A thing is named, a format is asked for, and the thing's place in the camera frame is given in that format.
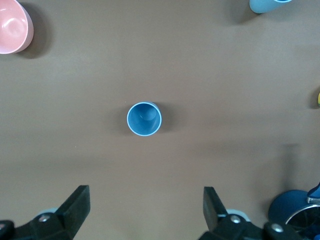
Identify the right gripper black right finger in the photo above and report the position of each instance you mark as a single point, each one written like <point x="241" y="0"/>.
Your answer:
<point x="215" y="215"/>

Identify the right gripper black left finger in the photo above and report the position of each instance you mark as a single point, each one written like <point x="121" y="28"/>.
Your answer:
<point x="72" y="212"/>

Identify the blue plastic cup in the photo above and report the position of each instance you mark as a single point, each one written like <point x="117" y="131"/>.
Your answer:
<point x="143" y="125"/>
<point x="262" y="6"/>

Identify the dark blue saucepan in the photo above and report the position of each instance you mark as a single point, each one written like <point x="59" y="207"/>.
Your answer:
<point x="285" y="205"/>

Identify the yellow lemon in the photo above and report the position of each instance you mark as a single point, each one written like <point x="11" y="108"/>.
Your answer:
<point x="319" y="100"/>

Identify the pink bowl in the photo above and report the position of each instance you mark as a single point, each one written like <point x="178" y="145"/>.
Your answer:
<point x="12" y="27"/>

